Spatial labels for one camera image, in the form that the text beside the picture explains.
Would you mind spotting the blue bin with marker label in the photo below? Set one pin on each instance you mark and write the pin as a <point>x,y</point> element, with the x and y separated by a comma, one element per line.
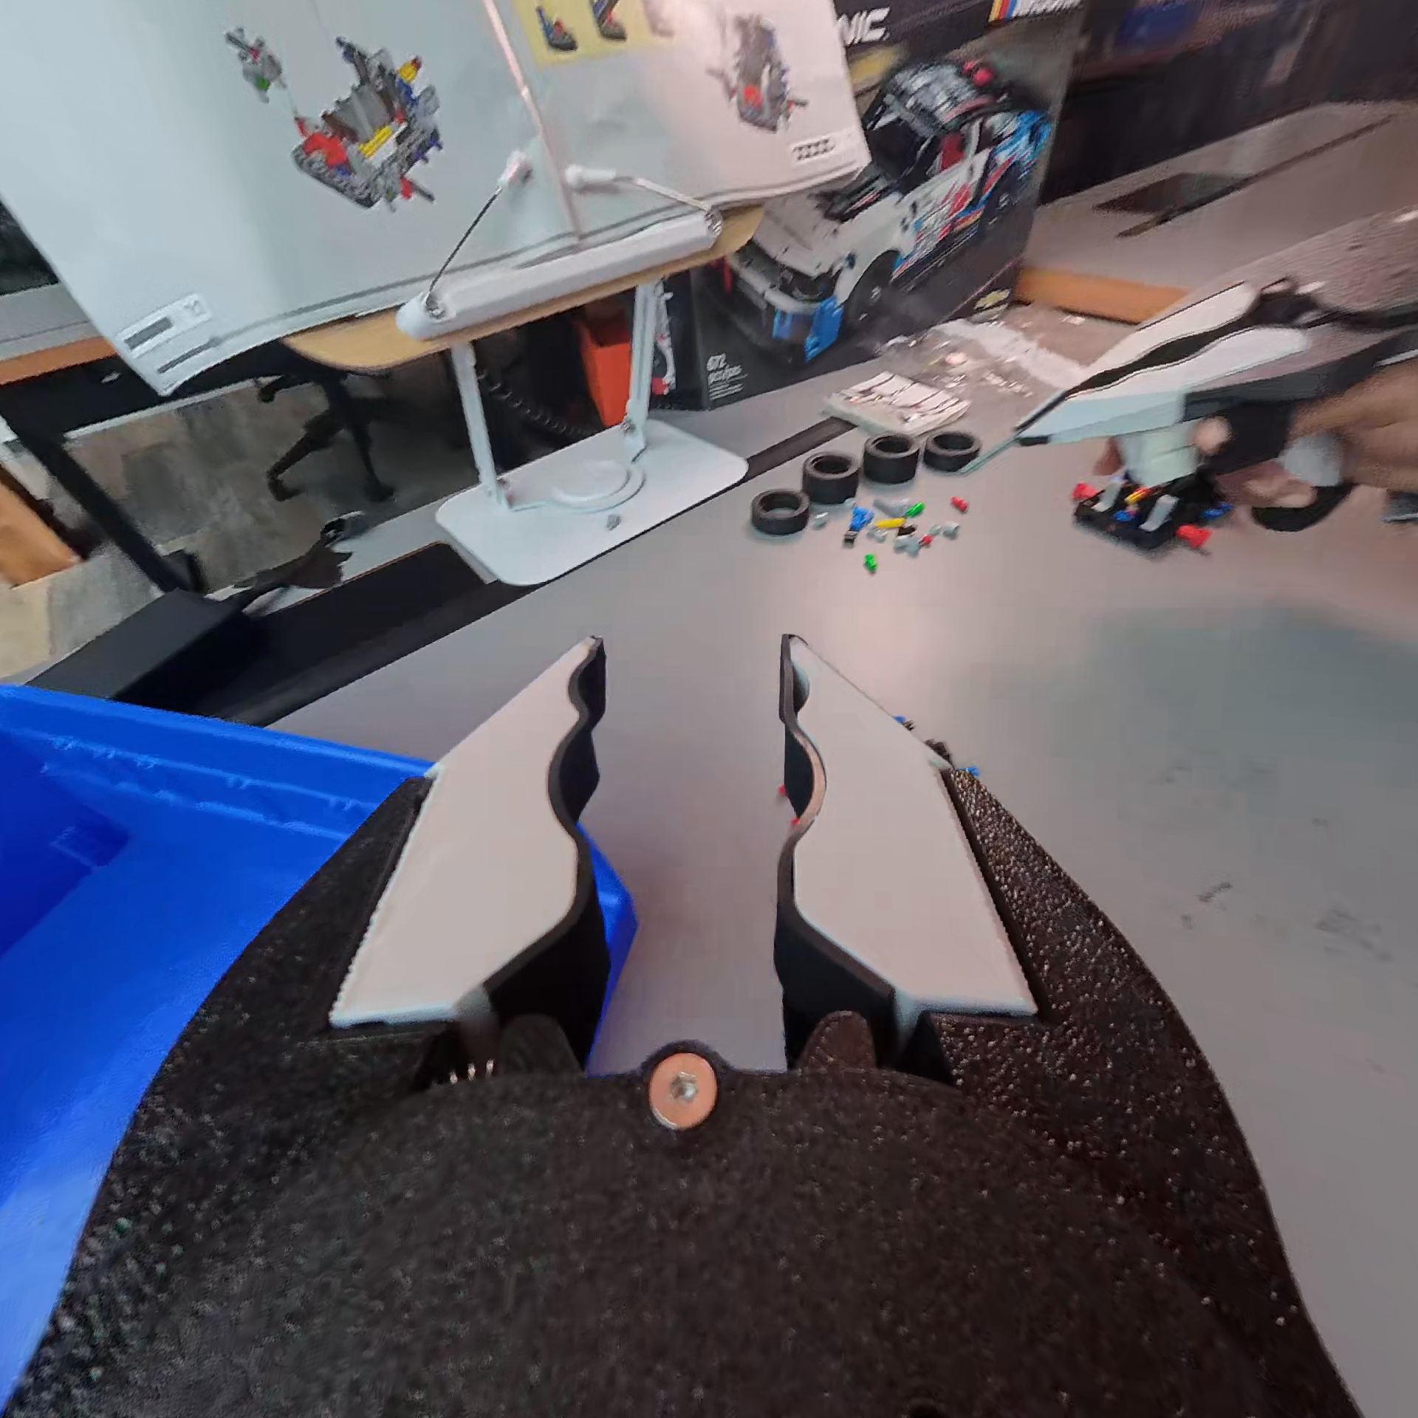
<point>111,943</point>

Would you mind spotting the pile of small toy pins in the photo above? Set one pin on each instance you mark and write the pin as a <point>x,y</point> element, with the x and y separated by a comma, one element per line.
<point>972,767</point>

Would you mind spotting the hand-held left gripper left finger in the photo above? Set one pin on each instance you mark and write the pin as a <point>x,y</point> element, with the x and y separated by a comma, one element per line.
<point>465,887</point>

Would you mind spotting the person's right hand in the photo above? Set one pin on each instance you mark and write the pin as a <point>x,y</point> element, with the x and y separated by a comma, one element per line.
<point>1375,433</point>

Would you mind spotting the neighbouring grey table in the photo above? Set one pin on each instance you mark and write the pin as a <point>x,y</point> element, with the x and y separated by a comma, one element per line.
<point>1220,188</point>

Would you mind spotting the black office chair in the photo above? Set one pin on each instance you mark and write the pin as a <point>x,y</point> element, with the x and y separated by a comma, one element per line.
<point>334,433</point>

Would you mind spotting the wooden table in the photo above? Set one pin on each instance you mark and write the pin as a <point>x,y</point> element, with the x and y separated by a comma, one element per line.
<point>45,360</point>

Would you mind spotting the sticker sheet booklet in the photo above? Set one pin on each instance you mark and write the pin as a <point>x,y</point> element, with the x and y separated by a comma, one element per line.
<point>898,401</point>

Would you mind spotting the instruction manual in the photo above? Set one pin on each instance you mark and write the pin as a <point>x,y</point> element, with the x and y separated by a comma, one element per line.
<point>167,166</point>

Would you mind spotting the black toy frame assembly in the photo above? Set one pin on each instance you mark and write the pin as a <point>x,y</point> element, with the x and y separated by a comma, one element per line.
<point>1142,520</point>

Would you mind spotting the clear plastic bags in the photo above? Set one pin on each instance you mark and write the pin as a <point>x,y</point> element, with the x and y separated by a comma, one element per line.
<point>997,355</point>

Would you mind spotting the cluster of grey toy connectors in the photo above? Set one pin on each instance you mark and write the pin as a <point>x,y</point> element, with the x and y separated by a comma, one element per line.
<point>919,542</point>

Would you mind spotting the grey desk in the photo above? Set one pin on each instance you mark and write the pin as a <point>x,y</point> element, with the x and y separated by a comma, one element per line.
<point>1109,720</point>

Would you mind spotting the book stand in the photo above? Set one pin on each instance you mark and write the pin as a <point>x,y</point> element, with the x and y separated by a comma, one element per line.
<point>621,488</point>

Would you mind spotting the toy car set box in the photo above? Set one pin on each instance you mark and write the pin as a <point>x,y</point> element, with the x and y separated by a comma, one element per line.
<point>943,277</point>

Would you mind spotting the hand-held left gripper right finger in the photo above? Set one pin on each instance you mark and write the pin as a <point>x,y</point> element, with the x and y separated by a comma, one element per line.
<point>898,887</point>

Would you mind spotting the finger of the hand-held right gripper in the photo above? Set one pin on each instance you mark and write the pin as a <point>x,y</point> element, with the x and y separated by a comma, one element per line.
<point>1198,321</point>
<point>1120,412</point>

